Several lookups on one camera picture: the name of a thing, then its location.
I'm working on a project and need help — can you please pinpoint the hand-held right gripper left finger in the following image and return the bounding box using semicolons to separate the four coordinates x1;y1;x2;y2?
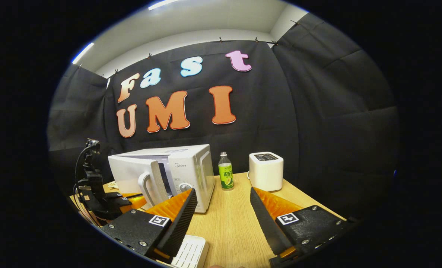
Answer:
101;188;198;263

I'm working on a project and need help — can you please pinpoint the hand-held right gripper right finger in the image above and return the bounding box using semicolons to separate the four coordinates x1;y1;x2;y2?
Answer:
250;186;360;268

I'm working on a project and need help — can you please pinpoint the white ribbed food box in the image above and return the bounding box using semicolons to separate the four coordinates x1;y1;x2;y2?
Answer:
171;234;209;268

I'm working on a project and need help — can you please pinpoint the white microwave oven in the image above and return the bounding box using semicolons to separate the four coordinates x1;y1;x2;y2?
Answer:
108;144;216;213

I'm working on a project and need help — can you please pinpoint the white toaster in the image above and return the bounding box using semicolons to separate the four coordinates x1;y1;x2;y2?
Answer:
248;152;284;192

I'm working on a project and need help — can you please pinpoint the green label drink bottle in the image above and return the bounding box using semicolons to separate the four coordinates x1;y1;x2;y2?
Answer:
218;151;234;191

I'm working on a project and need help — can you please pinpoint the ceiling strip light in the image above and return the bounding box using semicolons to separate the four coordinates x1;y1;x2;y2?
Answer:
71;42;95;64

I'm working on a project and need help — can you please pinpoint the ceiling light panel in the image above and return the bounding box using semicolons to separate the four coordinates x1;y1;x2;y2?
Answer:
148;0;180;11

